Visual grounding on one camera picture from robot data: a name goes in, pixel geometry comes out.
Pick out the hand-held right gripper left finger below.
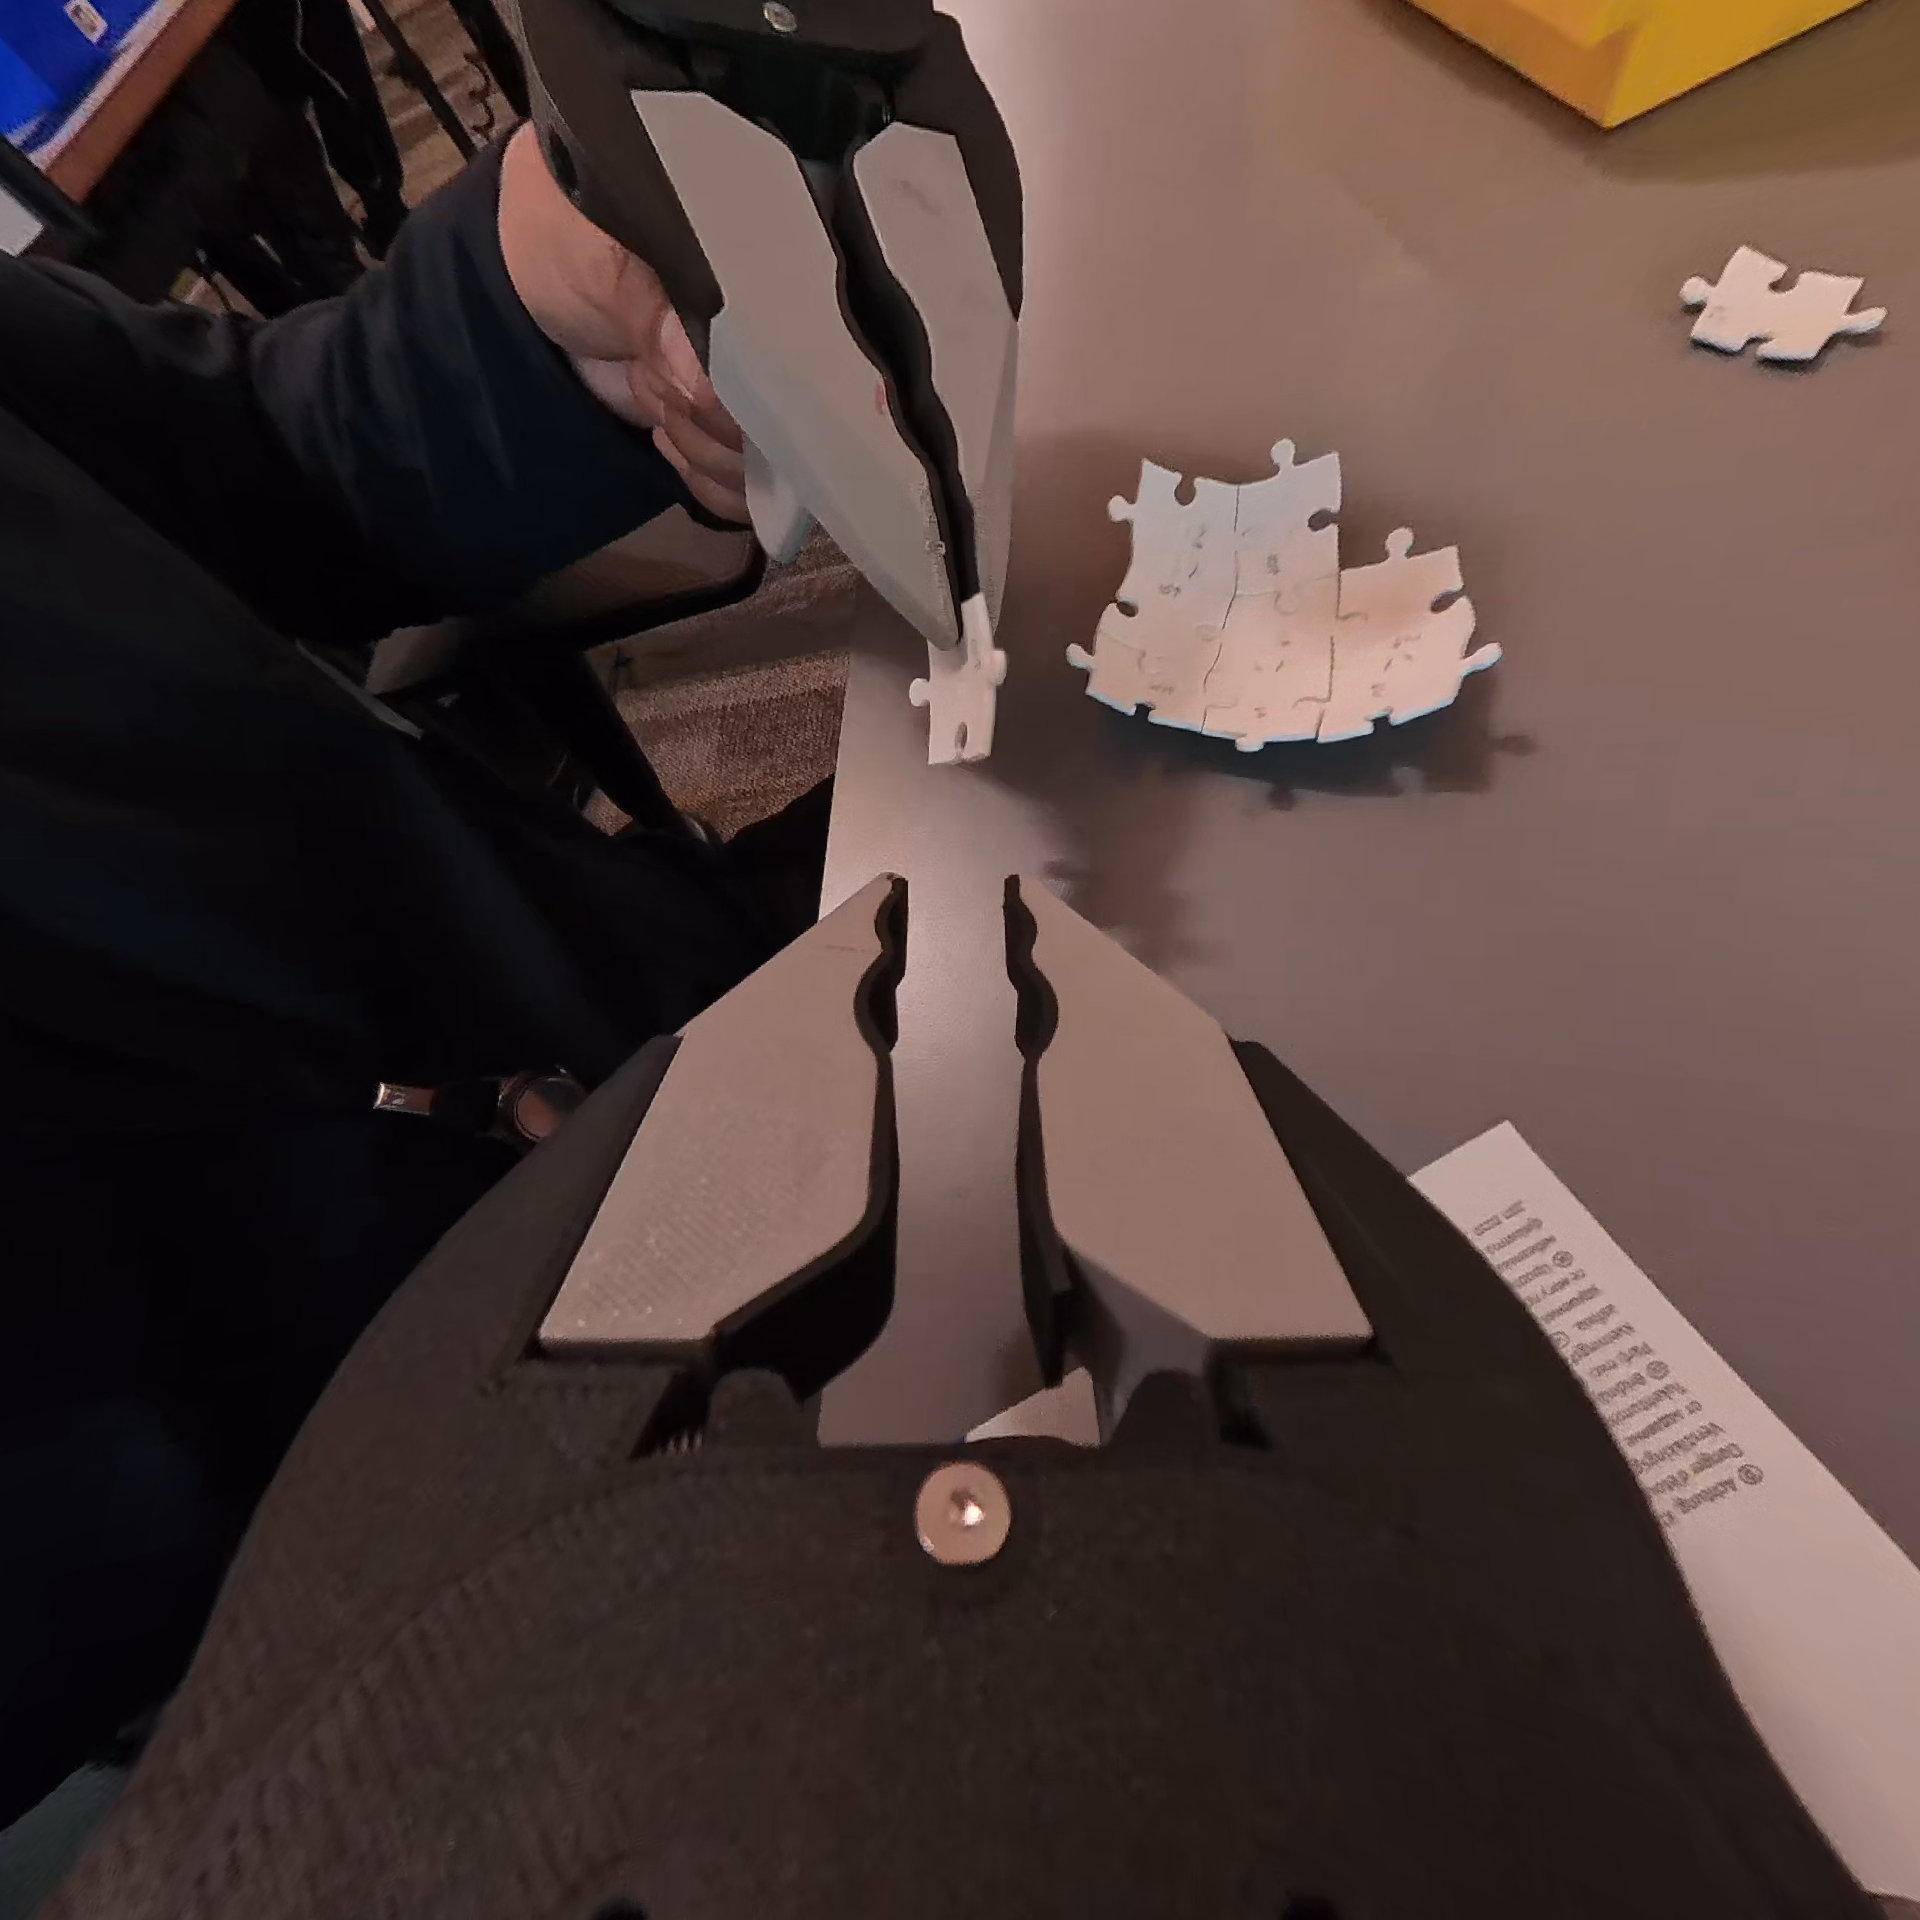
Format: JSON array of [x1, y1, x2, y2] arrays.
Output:
[[536, 874, 910, 1420]]

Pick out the person's left hand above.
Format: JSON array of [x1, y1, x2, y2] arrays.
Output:
[[498, 127, 752, 529]]

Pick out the white puzzle piece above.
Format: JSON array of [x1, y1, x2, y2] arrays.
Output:
[[910, 594, 1010, 769], [1681, 245, 1888, 361]]

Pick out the person's left forearm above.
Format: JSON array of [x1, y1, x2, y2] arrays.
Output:
[[0, 134, 692, 647]]

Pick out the white printed puzzle bag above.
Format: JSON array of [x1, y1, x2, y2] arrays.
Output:
[[968, 1118, 1920, 1899]]

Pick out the wooden desk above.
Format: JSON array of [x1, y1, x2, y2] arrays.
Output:
[[59, 0, 242, 204]]

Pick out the yellow plastic bin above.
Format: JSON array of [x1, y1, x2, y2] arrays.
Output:
[[1401, 0, 1869, 127]]

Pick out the assembled white puzzle pieces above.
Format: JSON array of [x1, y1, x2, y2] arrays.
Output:
[[1067, 438, 1501, 751]]

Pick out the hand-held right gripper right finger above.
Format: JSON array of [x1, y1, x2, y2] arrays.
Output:
[[1001, 874, 1373, 1427]]

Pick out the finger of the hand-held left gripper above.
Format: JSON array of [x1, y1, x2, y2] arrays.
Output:
[[632, 90, 986, 647], [843, 124, 1025, 602]]

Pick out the blue storage bin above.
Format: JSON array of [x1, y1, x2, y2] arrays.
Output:
[[0, 0, 196, 167]]

